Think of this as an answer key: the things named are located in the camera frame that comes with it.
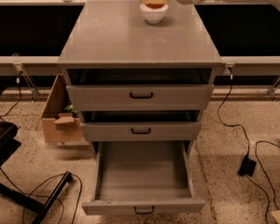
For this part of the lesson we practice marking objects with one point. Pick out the grey top drawer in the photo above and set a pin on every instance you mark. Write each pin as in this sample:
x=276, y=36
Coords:
x=134, y=90

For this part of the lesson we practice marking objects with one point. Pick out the grey middle drawer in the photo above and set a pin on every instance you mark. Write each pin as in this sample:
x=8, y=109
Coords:
x=105, y=126

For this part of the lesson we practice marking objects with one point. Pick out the white ceramic bowl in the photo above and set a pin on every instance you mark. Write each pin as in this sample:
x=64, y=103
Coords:
x=153, y=15

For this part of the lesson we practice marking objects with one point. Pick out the grey horizontal rail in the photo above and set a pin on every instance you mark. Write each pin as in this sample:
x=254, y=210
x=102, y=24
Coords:
x=50, y=66

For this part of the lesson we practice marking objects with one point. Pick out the orange fruit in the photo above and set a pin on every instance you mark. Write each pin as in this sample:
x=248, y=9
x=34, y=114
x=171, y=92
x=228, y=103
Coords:
x=154, y=6

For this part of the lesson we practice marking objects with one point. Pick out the grey drawer cabinet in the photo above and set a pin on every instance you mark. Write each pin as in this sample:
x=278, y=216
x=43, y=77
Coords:
x=115, y=30

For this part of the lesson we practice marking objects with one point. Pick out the grey bottom drawer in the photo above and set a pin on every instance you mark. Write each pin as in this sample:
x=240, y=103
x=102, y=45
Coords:
x=142, y=178

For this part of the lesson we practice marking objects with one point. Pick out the cardboard box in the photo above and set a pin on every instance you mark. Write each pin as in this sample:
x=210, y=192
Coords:
x=55, y=106

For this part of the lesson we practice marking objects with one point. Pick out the black power adapter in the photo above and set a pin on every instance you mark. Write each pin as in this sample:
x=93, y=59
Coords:
x=247, y=167

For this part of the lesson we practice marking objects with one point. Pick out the grey drawer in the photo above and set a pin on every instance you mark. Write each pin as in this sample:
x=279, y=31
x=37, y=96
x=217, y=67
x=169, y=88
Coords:
x=134, y=90
x=142, y=178
x=105, y=126

